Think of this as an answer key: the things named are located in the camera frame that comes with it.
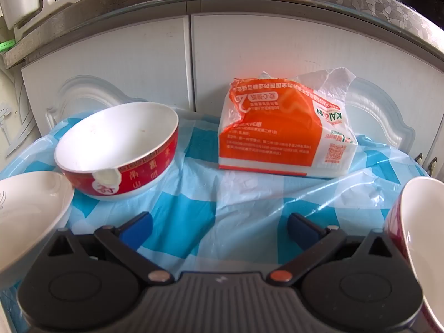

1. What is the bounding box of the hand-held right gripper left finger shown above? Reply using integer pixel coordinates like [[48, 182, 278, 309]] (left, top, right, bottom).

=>
[[48, 211, 175, 285]]

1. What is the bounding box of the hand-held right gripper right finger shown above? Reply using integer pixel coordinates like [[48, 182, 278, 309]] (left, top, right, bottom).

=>
[[267, 213, 397, 284]]

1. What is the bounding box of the red and white bowl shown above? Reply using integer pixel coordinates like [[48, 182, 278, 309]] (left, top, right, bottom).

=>
[[54, 102, 179, 202]]

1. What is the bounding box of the white floral plate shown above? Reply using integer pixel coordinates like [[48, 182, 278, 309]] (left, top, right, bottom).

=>
[[0, 171, 74, 275]]

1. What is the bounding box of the blue checkered plastic tablecloth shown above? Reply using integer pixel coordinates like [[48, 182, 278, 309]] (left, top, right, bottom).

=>
[[0, 109, 434, 333]]

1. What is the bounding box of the orange tissue pack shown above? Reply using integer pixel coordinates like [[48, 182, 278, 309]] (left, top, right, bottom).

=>
[[218, 67, 359, 180]]

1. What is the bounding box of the white bowl red pattern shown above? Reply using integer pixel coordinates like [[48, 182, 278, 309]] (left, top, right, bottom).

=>
[[383, 176, 444, 333]]

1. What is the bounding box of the white cabinet door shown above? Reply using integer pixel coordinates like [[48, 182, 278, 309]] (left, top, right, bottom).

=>
[[190, 14, 444, 181], [21, 16, 195, 136]]

